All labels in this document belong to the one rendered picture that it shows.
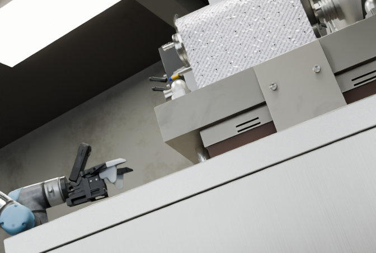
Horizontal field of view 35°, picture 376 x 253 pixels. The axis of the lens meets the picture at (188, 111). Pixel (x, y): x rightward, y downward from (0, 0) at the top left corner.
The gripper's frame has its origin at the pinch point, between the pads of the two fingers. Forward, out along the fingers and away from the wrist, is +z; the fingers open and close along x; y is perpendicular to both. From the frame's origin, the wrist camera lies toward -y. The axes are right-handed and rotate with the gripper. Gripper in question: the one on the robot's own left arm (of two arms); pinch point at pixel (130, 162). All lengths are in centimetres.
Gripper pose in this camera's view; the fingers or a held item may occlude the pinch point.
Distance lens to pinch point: 169.3
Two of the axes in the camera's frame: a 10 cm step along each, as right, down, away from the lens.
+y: 2.8, 9.2, -2.7
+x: -0.3, -2.7, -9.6
